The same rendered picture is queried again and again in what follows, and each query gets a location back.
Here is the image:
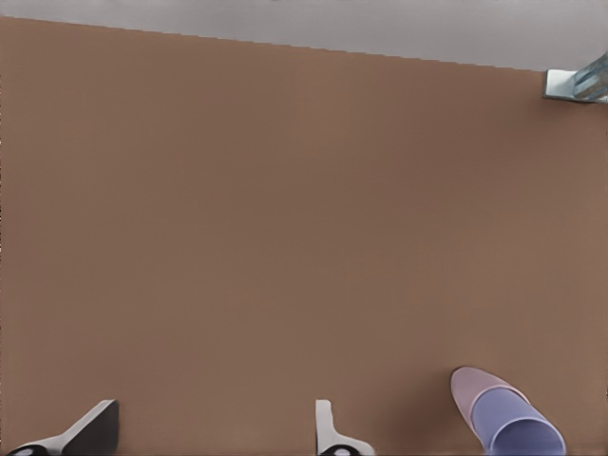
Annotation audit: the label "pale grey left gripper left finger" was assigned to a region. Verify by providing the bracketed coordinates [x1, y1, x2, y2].
[1, 399, 121, 456]

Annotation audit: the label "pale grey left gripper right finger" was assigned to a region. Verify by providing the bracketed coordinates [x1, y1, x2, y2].
[315, 399, 376, 456]

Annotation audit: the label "pink cup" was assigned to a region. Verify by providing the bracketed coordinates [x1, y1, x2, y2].
[449, 366, 529, 451]

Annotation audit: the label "purple cup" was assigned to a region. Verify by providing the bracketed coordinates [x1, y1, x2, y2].
[471, 387, 567, 456]

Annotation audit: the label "silver frame post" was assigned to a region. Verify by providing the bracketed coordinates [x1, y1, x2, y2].
[542, 51, 608, 105]

